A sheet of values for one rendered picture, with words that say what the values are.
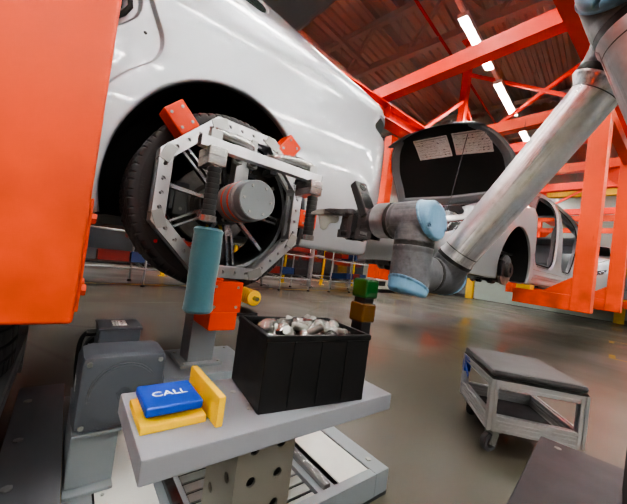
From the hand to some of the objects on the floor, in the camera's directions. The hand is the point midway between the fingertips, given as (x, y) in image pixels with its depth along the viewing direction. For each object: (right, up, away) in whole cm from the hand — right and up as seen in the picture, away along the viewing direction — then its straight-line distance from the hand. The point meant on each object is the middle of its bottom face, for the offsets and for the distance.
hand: (329, 215), depth 96 cm
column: (-20, -80, -47) cm, 95 cm away
